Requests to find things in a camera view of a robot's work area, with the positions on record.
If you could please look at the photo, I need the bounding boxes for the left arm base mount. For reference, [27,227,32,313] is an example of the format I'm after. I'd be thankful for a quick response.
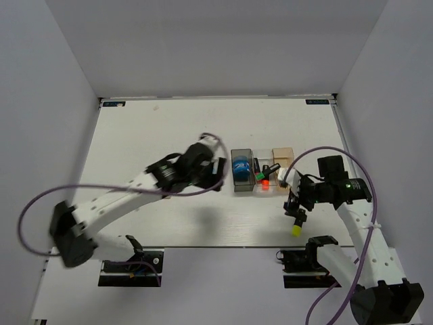
[98,235,164,288]

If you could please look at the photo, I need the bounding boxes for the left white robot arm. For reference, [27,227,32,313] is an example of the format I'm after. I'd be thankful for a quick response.
[49,141,227,270]

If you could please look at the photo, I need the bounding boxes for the amber transparent container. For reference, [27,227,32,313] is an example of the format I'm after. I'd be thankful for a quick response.
[272,148,294,195]

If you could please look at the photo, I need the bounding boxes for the left corner label sticker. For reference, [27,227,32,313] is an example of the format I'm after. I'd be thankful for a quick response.
[102,101,126,107]

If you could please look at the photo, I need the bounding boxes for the yellow highlighter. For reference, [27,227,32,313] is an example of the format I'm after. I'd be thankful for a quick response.
[292,218,304,237]

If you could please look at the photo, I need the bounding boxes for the corner label sticker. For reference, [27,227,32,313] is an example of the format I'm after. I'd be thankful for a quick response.
[102,101,126,107]
[305,99,329,105]

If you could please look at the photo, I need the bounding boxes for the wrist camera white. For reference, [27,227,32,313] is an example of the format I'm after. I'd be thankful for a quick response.
[277,167,301,197]
[198,133,221,155]

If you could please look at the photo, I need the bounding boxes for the right corner label sticker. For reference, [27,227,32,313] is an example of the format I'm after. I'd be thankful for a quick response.
[305,99,329,105]

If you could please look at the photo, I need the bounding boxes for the green highlighter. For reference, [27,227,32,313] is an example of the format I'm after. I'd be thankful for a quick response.
[256,163,281,181]

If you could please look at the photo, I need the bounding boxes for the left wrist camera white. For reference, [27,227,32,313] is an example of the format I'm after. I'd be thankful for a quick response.
[198,133,221,155]

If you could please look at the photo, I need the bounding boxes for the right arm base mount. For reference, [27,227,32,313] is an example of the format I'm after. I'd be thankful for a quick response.
[275,250,340,289]

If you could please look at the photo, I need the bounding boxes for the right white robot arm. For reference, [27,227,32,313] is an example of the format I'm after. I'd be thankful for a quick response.
[277,156,424,324]

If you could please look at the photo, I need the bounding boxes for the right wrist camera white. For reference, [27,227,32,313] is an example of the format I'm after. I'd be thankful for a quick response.
[277,167,301,197]

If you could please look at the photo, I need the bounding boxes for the light blue highlighter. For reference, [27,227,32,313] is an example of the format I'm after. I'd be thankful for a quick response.
[212,161,219,175]

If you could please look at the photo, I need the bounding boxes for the blue round jar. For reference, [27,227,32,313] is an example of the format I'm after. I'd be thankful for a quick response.
[232,156,250,181]

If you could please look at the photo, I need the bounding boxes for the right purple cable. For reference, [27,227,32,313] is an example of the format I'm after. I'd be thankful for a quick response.
[283,146,378,325]

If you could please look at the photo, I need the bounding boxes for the clear transparent container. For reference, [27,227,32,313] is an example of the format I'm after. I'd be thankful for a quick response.
[252,149,276,197]

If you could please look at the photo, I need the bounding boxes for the dark grey transparent container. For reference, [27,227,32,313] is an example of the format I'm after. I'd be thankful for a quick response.
[231,149,255,192]

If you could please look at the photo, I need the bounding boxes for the pink highlighter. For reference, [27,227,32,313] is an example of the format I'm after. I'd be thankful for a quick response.
[253,158,261,175]

